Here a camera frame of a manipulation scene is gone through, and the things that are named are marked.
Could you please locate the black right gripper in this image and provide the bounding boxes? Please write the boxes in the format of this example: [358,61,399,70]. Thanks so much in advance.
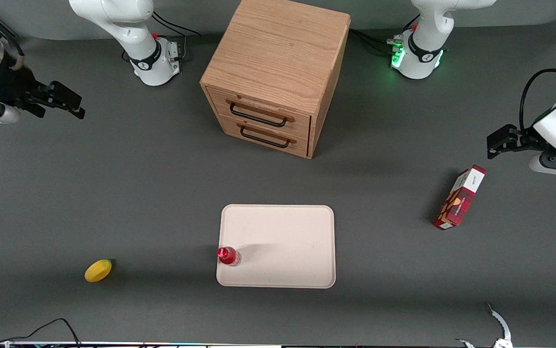
[0,62,86,120]

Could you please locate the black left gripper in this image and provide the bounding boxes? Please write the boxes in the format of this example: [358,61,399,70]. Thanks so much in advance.
[487,124,549,160]

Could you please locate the red coke bottle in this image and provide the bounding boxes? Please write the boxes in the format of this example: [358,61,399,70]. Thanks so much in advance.
[217,246,242,267]

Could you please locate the beige plastic tray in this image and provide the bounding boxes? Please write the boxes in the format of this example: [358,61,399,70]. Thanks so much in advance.
[216,204,337,289]

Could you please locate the red cracker box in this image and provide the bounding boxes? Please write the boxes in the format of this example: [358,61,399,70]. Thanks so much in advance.
[432,164,487,231]

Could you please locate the yellow lemon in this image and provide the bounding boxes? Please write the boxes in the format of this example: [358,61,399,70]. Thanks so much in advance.
[84,259,113,283]

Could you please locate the wooden two-drawer cabinet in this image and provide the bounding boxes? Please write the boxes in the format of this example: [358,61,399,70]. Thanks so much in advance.
[199,0,351,160]

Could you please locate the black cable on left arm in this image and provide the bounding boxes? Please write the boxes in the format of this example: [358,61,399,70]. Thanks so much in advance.
[519,43,556,132]

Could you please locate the black cables at right base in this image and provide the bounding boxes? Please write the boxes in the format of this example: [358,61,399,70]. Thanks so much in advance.
[151,11,202,63]

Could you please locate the black cables at base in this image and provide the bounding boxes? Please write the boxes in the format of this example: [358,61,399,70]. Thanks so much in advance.
[349,14,421,57]
[151,11,202,63]

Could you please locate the black cables at left base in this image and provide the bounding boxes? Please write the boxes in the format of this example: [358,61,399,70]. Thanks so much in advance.
[349,14,421,57]

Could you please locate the curved metal bracket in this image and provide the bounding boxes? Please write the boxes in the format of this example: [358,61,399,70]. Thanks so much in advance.
[454,303,513,348]

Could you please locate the black drawer handle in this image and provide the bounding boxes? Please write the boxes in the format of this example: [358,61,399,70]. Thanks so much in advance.
[236,123,297,149]
[226,99,295,128]

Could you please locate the black loose cable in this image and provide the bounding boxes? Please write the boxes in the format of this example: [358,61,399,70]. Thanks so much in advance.
[0,318,81,348]

